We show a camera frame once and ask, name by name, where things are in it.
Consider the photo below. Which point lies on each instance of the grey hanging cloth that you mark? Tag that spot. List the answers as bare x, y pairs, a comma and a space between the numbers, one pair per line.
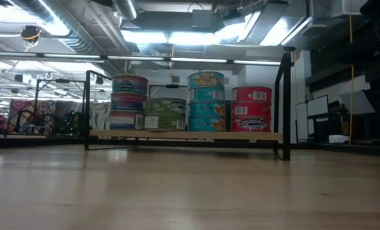
94, 115

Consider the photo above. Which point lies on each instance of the grey ceiling vent box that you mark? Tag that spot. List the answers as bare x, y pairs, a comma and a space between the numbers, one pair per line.
202, 19

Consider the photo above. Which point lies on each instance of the white monitor screen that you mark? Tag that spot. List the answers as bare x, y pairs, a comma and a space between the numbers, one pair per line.
317, 106

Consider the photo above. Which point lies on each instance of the long linear ceiling light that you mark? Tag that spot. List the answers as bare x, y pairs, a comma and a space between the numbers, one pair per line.
71, 56

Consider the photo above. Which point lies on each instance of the small white box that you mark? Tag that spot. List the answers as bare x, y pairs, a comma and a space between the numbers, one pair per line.
337, 139

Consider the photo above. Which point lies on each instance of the colourful patterned cloth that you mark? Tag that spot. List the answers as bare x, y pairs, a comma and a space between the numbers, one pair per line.
33, 111

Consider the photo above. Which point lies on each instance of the grey tilted panel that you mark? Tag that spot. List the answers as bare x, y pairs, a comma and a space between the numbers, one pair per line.
356, 103

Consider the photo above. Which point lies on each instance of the wooden shelf black metal frame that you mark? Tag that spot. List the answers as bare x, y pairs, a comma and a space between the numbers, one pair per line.
177, 134

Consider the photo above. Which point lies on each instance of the small grey wall box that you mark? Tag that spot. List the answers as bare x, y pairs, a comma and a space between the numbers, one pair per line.
175, 79

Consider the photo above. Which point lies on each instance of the silver round duct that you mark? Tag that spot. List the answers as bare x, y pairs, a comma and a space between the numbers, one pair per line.
126, 9

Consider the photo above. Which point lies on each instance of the silver spiral air duct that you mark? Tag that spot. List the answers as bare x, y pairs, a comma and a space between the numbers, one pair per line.
78, 43

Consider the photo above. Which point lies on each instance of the black background metal frame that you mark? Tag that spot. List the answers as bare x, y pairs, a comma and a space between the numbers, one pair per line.
59, 80

